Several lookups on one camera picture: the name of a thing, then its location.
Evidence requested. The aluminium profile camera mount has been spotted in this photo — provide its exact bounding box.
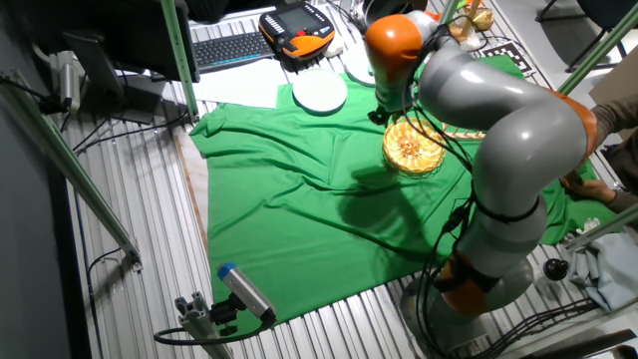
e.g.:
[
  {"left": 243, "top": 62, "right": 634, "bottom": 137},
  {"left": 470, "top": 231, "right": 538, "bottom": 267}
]
[{"left": 173, "top": 291, "right": 234, "bottom": 359}]

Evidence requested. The metal frame beam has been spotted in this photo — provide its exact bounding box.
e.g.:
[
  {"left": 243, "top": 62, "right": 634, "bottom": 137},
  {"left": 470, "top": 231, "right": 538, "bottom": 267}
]
[
  {"left": 0, "top": 69, "right": 145, "bottom": 273},
  {"left": 562, "top": 202, "right": 638, "bottom": 252},
  {"left": 556, "top": 2, "right": 638, "bottom": 97},
  {"left": 159, "top": 0, "right": 201, "bottom": 123}
]

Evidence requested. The person left hand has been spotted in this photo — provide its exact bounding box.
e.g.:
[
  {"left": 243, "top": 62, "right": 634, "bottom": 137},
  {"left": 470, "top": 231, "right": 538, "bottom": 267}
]
[{"left": 560, "top": 172, "right": 618, "bottom": 205}]

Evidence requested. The white round plate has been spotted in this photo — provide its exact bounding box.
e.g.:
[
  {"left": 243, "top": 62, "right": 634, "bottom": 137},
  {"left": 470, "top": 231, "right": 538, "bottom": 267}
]
[
  {"left": 342, "top": 45, "right": 378, "bottom": 87},
  {"left": 291, "top": 68, "right": 349, "bottom": 115}
]

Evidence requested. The black keyboard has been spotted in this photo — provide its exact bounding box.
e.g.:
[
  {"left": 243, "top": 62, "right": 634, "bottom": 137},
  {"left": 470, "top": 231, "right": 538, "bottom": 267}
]
[{"left": 191, "top": 30, "right": 275, "bottom": 74}]

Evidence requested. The light blue cloth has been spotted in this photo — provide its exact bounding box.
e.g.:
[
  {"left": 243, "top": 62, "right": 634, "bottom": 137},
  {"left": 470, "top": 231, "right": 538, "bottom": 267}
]
[{"left": 567, "top": 230, "right": 638, "bottom": 313}]

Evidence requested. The black white marker board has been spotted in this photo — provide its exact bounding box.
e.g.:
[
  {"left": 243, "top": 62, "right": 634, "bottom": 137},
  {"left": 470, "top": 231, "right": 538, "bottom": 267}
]
[{"left": 479, "top": 40, "right": 537, "bottom": 77}]

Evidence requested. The wooden dish rack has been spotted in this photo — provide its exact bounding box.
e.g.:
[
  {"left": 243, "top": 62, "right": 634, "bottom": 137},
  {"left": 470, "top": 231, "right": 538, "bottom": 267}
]
[{"left": 441, "top": 122, "right": 487, "bottom": 142}]

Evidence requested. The person left forearm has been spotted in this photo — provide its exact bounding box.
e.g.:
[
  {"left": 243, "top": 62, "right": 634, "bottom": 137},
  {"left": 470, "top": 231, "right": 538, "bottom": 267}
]
[{"left": 606, "top": 187, "right": 638, "bottom": 216}]

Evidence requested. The silver camera with blue cap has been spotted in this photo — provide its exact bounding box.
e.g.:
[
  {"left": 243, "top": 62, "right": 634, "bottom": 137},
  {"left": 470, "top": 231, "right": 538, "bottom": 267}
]
[{"left": 216, "top": 261, "right": 278, "bottom": 328}]

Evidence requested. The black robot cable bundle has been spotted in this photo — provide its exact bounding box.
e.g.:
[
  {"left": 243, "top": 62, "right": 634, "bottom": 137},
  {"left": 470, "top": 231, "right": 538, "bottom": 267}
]
[{"left": 398, "top": 14, "right": 482, "bottom": 359}]

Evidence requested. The person right forearm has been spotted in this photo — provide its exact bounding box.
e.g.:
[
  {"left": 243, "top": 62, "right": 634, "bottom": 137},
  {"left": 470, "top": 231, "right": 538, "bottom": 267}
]
[{"left": 590, "top": 94, "right": 638, "bottom": 145}]

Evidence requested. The black floor cable bundle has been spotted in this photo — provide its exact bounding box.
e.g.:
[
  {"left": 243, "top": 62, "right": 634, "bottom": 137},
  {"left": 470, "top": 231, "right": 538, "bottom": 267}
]
[{"left": 476, "top": 297, "right": 602, "bottom": 359}]

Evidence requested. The black camera cable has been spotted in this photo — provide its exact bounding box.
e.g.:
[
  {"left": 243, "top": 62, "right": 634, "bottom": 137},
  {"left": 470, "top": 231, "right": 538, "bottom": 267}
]
[{"left": 153, "top": 318, "right": 273, "bottom": 347}]

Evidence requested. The black monitor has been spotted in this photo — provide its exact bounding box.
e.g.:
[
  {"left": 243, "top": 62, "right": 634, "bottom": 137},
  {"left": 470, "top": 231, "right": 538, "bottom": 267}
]
[{"left": 62, "top": 0, "right": 201, "bottom": 126}]

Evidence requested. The orange woven basket dish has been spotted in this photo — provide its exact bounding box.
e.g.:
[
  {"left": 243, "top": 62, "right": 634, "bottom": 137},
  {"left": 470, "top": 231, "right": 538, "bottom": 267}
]
[{"left": 382, "top": 117, "right": 448, "bottom": 177}]

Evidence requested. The black round knob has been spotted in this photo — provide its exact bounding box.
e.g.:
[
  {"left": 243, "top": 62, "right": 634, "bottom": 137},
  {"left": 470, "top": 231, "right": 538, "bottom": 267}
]
[{"left": 542, "top": 257, "right": 570, "bottom": 282}]

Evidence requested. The black office chair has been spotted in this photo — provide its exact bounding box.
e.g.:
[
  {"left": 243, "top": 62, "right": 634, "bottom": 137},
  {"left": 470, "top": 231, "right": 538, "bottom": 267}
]
[{"left": 534, "top": 0, "right": 638, "bottom": 74}]

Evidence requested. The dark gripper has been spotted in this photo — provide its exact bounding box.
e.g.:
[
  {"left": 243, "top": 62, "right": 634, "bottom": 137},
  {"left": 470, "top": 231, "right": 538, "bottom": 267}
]
[{"left": 367, "top": 87, "right": 415, "bottom": 127}]

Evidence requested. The silver cylindrical camera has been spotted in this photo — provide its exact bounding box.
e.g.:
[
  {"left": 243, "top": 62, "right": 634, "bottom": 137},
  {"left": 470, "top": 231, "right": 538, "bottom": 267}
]
[{"left": 56, "top": 49, "right": 82, "bottom": 115}]

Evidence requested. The white paper sheet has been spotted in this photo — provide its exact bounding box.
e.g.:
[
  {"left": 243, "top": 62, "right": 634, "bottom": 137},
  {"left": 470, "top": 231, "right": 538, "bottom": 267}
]
[{"left": 190, "top": 58, "right": 291, "bottom": 111}]

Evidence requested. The green cloth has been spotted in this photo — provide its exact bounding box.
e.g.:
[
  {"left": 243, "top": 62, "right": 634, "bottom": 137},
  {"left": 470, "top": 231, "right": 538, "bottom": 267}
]
[{"left": 188, "top": 53, "right": 619, "bottom": 333}]

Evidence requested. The orange black teach pendant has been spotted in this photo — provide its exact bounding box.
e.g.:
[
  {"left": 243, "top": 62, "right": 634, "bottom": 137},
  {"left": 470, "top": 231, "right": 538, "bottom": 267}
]
[{"left": 258, "top": 0, "right": 337, "bottom": 62}]

